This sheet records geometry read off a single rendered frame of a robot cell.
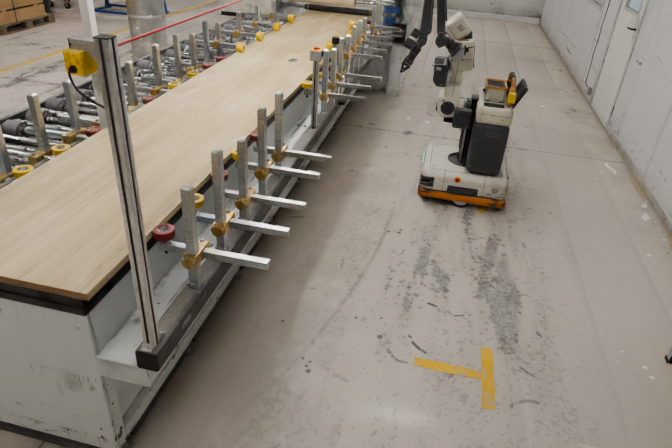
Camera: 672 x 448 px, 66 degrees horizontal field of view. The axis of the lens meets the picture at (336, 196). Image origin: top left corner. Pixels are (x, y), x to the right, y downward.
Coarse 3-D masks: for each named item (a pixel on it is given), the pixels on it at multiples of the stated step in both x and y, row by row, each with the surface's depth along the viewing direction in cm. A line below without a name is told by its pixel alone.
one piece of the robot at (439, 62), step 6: (438, 60) 390; (444, 60) 391; (432, 66) 379; (438, 66) 377; (444, 66) 376; (438, 72) 379; (444, 72) 378; (450, 72) 378; (438, 78) 381; (444, 78) 380; (438, 84) 383; (444, 84) 382
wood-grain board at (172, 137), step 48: (288, 48) 452; (336, 48) 462; (192, 96) 329; (240, 96) 335; (288, 96) 341; (96, 144) 259; (144, 144) 262; (192, 144) 266; (0, 192) 213; (48, 192) 216; (96, 192) 218; (144, 192) 220; (0, 240) 185; (48, 240) 186; (96, 240) 188; (48, 288) 166; (96, 288) 167
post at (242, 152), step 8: (240, 144) 223; (240, 152) 225; (240, 160) 227; (240, 168) 228; (240, 176) 230; (240, 184) 232; (240, 192) 234; (248, 192) 237; (248, 208) 241; (240, 216) 241
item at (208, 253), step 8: (160, 248) 199; (168, 248) 198; (176, 248) 197; (184, 248) 196; (208, 248) 197; (208, 256) 195; (216, 256) 195; (224, 256) 194; (232, 256) 193; (240, 256) 194; (248, 256) 194; (240, 264) 194; (248, 264) 193; (256, 264) 192; (264, 264) 191
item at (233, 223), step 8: (200, 216) 219; (208, 216) 220; (232, 224) 218; (240, 224) 217; (248, 224) 216; (256, 224) 216; (264, 224) 217; (264, 232) 216; (272, 232) 215; (280, 232) 214; (288, 232) 214
